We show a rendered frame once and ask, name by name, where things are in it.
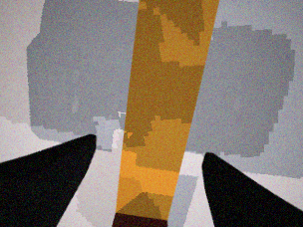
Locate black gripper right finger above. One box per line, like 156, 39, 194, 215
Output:
201, 152, 303, 227

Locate orange bar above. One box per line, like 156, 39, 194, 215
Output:
112, 0, 220, 227

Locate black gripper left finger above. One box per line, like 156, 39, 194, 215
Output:
0, 134, 97, 227

